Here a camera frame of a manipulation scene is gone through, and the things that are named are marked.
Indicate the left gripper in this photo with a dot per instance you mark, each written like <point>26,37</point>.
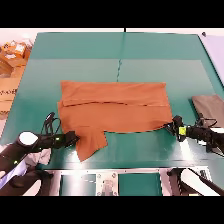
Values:
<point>70,138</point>

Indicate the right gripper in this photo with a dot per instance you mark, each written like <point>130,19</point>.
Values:
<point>180,132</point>

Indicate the orange T-shirt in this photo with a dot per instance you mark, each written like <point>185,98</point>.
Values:
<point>115,105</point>

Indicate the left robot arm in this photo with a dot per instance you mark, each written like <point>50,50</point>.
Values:
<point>27,140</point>

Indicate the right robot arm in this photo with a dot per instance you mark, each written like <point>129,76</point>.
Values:
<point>205,134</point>

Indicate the grey garment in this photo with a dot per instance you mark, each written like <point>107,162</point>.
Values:
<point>210,106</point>

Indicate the brown cardboard box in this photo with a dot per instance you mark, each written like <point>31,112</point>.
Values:
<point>8,90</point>

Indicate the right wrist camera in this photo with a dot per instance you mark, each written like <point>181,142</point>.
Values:
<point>177,119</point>

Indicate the silver frame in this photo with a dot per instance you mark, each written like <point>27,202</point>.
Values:
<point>106,181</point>

